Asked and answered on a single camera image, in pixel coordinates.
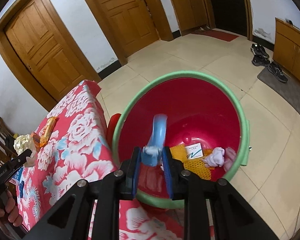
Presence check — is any small wooden shoe cabinet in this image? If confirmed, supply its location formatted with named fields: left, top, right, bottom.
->
left=171, top=0, right=208, bottom=35

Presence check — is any yellow foam net wrap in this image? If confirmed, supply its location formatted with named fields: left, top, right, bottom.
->
left=170, top=144, right=215, bottom=180

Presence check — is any white card in bin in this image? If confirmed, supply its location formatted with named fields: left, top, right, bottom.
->
left=185, top=143, right=203, bottom=160

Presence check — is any orange snack wrapper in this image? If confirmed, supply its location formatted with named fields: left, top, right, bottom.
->
left=39, top=116, right=58, bottom=147

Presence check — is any pink plastic bag in bin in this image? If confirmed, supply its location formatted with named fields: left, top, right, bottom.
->
left=223, top=147, right=236, bottom=172

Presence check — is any crumpled cream paper ball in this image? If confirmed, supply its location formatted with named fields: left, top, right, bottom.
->
left=13, top=134, right=38, bottom=168

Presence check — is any grey floor mat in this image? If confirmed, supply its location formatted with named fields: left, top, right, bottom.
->
left=257, top=68, right=300, bottom=114

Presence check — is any red bin with green rim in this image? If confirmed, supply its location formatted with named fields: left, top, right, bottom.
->
left=106, top=70, right=251, bottom=210

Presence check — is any orange cardboard box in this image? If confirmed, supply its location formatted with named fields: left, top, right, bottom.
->
left=31, top=132, right=40, bottom=152

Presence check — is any black sneaker middle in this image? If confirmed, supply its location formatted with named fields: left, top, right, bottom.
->
left=251, top=55, right=270, bottom=67

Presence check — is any black sneaker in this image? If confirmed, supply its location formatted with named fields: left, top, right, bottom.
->
left=267, top=61, right=288, bottom=83
left=251, top=55, right=270, bottom=67
left=250, top=44, right=269, bottom=59

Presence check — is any white sock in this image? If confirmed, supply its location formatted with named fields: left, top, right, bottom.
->
left=203, top=147, right=225, bottom=167

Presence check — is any wooden door left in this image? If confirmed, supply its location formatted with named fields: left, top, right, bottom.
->
left=0, top=0, right=101, bottom=111

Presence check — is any red door mat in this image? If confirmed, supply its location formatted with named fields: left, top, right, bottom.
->
left=192, top=29, right=238, bottom=42

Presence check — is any blue white milk carton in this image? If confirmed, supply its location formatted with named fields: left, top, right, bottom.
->
left=9, top=166, right=24, bottom=186

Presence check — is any blue fidget spinner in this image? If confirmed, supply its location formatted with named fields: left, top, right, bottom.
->
left=19, top=180, right=24, bottom=198

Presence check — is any blue plastic handle tool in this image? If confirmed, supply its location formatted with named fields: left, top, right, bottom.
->
left=141, top=114, right=167, bottom=167

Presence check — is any black sneaker far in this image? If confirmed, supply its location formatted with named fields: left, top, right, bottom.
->
left=250, top=44, right=269, bottom=59

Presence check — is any black sneaker near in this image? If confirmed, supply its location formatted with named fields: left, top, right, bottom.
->
left=267, top=61, right=288, bottom=83

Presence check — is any wooden door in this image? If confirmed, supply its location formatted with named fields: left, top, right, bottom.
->
left=0, top=0, right=101, bottom=111
left=85, top=0, right=173, bottom=65

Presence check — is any wooden dining chair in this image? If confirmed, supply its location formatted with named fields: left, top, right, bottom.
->
left=0, top=117, right=17, bottom=167

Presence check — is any wooden door right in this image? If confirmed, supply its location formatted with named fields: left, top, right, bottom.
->
left=85, top=0, right=173, bottom=65

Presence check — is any red floral tablecloth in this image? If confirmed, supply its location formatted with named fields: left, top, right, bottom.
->
left=17, top=80, right=184, bottom=239

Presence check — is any person's left hand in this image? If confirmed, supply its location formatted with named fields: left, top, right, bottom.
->
left=0, top=190, right=23, bottom=228

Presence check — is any wooden sideboard cabinet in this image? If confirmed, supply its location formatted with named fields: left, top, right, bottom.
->
left=273, top=18, right=300, bottom=81

